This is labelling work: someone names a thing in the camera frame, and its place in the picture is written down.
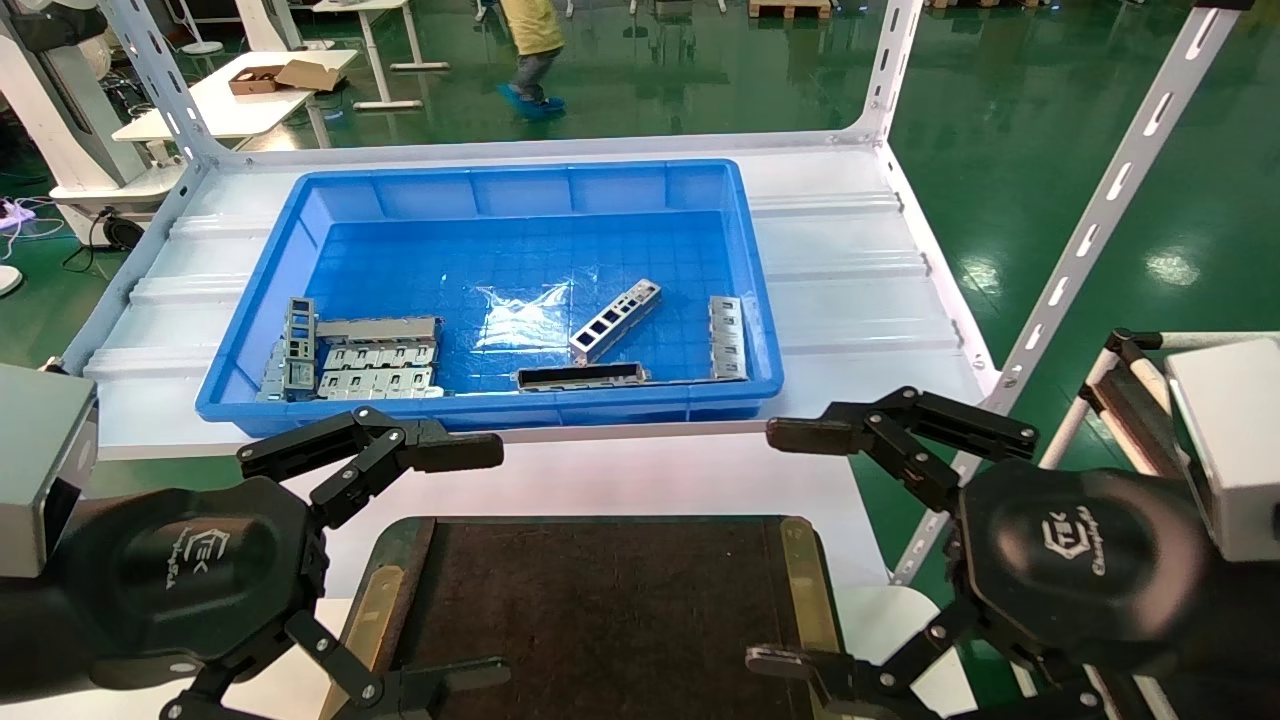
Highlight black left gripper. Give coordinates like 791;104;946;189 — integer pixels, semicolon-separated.
0;405;513;720

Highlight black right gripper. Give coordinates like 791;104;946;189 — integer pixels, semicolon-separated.
745;386;1280;720

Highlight grey metal plate square holes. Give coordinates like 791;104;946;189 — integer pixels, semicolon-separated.
569;278;663;364
284;297;319;391

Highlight white robot base unit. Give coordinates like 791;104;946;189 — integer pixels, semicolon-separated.
0;0;186;253

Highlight black container tray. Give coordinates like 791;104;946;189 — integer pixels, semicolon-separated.
318;514;853;720

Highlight long grey metal channel part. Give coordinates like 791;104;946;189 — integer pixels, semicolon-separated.
316;316;443;346

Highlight grey perforated metal plate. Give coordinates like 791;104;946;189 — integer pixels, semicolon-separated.
322;343;439;371
316;366;447;401
708;295;749;383

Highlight clear plastic film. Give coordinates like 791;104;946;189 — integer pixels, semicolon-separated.
473;278;601;353

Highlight blue plastic bin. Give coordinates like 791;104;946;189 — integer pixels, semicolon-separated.
195;158;785;438

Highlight white table with box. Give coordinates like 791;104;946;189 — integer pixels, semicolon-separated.
110;48;359;151

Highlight open cardboard box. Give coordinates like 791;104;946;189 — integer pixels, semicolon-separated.
228;58;346;97

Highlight white desk with metal legs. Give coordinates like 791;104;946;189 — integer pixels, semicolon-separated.
312;0;451;112

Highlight person in yellow shirt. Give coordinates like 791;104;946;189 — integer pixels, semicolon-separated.
497;0;568;121

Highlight small grey metal bracket part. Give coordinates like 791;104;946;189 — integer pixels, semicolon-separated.
256;343;291;403

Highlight dark metal frame part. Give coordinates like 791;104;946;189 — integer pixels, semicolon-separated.
515;362;649;392

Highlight white tube frame cart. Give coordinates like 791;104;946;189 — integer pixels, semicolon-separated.
1038;327;1280;476

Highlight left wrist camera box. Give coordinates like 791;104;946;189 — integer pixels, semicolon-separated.
0;362;99;581

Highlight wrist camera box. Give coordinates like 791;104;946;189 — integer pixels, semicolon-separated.
0;362;99;581
1165;337;1280;563

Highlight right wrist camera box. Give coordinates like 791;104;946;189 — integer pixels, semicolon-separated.
1165;337;1280;563

